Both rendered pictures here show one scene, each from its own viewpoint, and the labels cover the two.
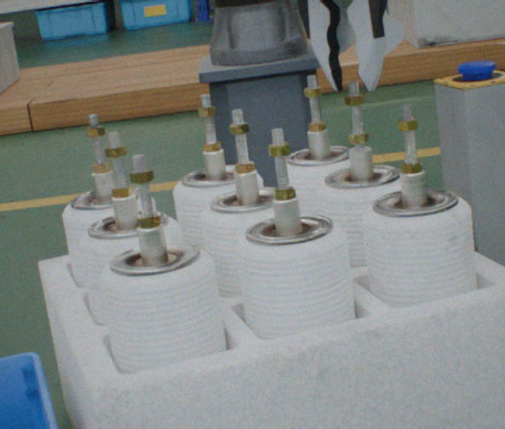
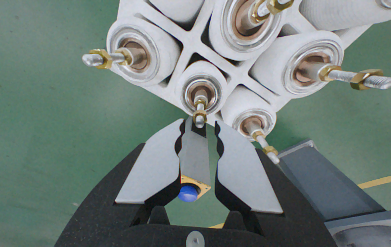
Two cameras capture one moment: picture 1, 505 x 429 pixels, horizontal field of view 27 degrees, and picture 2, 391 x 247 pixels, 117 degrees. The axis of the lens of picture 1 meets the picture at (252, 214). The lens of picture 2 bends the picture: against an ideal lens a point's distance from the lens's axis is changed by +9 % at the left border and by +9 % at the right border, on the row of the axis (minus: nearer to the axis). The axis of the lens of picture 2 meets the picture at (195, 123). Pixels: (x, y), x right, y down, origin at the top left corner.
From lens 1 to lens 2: 0.97 m
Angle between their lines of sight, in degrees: 56
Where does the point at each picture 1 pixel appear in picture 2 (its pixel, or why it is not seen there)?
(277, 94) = (332, 207)
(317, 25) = (244, 161)
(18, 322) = not seen: outside the picture
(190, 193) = (320, 33)
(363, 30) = (158, 149)
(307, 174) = (247, 103)
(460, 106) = (187, 167)
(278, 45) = (354, 240)
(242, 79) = (363, 214)
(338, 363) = not seen: outside the picture
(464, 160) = (189, 147)
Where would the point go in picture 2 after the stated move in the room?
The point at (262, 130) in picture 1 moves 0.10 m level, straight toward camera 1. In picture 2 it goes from (328, 188) to (318, 174)
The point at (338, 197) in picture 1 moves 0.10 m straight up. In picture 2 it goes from (199, 66) to (196, 79)
